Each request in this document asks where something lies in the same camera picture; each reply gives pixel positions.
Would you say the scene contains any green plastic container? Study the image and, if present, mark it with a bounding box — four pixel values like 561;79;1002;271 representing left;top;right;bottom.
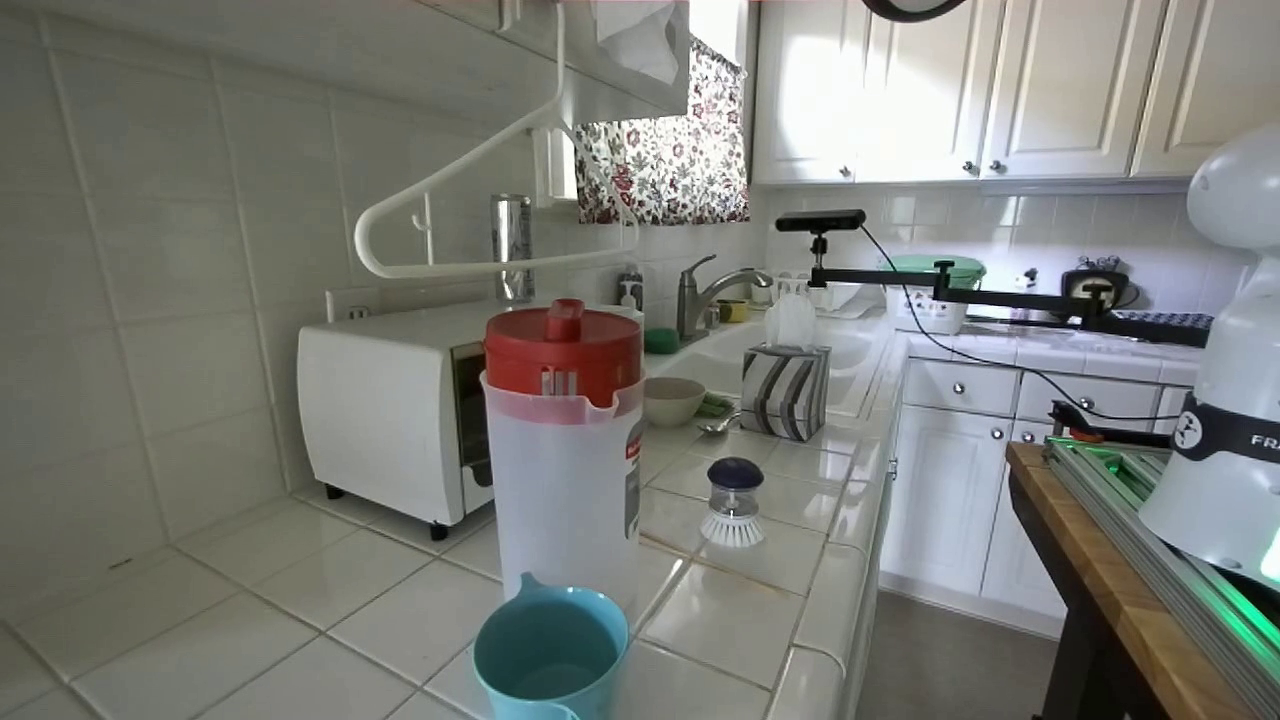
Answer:
886;252;993;297

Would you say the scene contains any aluminium rail with green light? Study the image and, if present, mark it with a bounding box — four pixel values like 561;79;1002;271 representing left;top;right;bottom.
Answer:
1041;431;1280;720

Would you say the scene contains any black table clamp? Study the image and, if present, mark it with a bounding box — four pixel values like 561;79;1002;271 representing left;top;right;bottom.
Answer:
1050;394;1192;453

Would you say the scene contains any chrome kitchen faucet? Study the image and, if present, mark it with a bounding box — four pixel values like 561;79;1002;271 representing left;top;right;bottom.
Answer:
672;252;777;344

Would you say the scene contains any white base cabinet door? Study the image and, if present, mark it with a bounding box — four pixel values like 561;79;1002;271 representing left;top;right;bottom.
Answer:
876;399;1012;599
978;415;1071;628

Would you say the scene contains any white pot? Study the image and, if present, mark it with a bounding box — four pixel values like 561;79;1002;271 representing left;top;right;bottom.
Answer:
903;282;978;336

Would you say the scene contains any small glass jar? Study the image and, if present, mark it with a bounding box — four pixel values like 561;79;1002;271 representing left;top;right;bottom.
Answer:
701;455;772;555

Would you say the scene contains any beige bowl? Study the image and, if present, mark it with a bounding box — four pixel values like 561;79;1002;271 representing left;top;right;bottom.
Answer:
640;370;712;431

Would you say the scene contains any black stove grate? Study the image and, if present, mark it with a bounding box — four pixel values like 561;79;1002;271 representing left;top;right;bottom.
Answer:
1102;308;1215;353

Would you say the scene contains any clear soap bottle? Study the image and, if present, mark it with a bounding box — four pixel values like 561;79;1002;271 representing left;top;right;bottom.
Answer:
768;271;821;353

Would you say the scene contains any white under-cabinet box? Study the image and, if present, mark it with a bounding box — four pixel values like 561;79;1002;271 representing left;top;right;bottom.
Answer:
532;123;584;209

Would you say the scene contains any floral window curtain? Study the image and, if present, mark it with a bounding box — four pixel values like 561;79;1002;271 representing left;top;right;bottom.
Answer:
574;42;751;228

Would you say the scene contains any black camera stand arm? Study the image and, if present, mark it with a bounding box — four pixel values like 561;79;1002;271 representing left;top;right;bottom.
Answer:
806;231;1115;332

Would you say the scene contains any clear pitcher with red lid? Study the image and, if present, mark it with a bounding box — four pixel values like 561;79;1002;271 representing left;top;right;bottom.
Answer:
478;297;655;610

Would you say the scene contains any steel cylinder canister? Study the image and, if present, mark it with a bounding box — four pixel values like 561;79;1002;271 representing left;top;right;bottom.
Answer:
493;190;542;308

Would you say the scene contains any white base cabinet drawer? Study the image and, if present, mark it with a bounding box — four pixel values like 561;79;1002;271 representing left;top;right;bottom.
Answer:
908;357;1027;421
1012;370;1192;435

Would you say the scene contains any wooden table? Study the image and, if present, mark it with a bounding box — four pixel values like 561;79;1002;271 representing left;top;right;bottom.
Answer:
1003;440;1257;720

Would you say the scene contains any white plastic clothes hanger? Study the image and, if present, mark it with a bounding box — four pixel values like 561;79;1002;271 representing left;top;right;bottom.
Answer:
351;0;644;289

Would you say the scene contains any white toaster oven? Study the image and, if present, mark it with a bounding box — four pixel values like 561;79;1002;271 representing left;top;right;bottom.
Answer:
292;297;536;545

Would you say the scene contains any teal plastic measuring cup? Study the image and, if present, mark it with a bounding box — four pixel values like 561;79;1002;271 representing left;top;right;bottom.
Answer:
473;570;637;720

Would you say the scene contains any black round dial appliance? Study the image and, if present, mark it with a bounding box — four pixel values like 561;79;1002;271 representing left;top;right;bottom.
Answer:
1060;256;1140;316

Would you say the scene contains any small soap dispenser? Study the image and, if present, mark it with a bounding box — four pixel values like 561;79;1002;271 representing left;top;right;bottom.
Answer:
612;267;651;318

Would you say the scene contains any black camera cable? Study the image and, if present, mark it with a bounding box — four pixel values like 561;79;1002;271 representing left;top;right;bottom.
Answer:
855;224;1075;413

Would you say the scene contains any grey striped dish towel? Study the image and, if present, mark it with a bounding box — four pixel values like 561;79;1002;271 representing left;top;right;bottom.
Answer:
738;340;836;446

